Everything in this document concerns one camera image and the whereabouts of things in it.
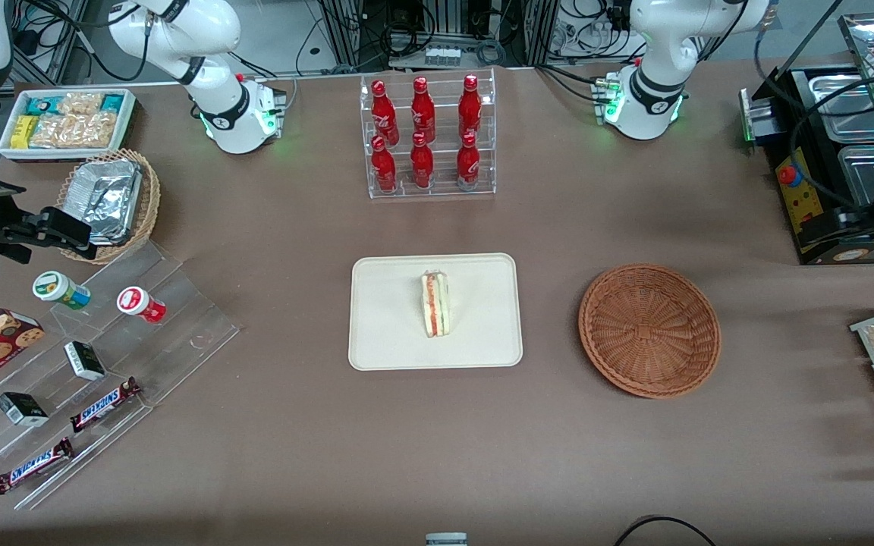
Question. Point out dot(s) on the triangular sandwich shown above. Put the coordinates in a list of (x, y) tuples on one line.
[(435, 305)]

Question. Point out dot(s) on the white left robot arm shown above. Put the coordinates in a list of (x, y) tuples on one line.
[(657, 45)]

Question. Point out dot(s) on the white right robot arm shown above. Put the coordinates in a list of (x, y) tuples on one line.
[(217, 30)]

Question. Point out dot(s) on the light tan wicker basket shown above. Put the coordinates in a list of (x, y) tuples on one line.
[(149, 197)]

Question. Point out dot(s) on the brown round wicker basket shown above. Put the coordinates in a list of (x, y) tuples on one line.
[(649, 330)]

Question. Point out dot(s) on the cream plastic tray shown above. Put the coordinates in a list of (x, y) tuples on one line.
[(384, 318)]

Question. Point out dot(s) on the green lidded yogurt cup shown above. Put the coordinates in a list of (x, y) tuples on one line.
[(58, 289)]

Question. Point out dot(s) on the silver foil packet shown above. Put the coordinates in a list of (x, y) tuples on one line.
[(107, 197)]

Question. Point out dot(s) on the black food warmer machine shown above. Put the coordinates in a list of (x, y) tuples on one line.
[(824, 227)]

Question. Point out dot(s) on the yellow snack packet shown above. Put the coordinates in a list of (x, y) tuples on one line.
[(23, 131)]

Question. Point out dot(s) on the clear rice cracker bag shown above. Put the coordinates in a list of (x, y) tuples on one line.
[(73, 131), (80, 104)]

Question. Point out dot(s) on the red lidded yogurt cup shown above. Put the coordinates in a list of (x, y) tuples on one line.
[(137, 303)]

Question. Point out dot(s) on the small black carton box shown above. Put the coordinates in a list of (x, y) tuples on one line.
[(21, 409), (85, 361)]

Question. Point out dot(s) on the red emergency stop button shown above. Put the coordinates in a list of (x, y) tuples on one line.
[(789, 175)]

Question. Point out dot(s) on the teal snack packet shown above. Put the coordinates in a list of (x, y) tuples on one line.
[(42, 105), (113, 102)]

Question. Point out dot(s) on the white rectangular snack bin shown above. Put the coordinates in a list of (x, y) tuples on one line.
[(127, 121)]

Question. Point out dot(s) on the clear acrylic stepped stand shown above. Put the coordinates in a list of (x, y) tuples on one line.
[(179, 341)]

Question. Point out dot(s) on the Snickers chocolate bar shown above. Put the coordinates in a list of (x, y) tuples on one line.
[(33, 465), (103, 404)]

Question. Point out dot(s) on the small grey box green light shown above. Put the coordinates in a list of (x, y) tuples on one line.
[(756, 114)]

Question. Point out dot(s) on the red cola bottle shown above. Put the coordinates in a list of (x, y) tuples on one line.
[(384, 112), (470, 108), (422, 110), (422, 163), (384, 168), (468, 161)]

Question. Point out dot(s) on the clear acrylic bottle rack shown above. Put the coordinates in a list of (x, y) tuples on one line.
[(444, 193)]

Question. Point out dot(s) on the white power strip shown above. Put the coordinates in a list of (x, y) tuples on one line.
[(443, 55)]

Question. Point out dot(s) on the aluminium equipment rack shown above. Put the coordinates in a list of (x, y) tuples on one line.
[(444, 15)]

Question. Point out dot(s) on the small grey edge object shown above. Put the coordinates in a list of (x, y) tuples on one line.
[(446, 539)]

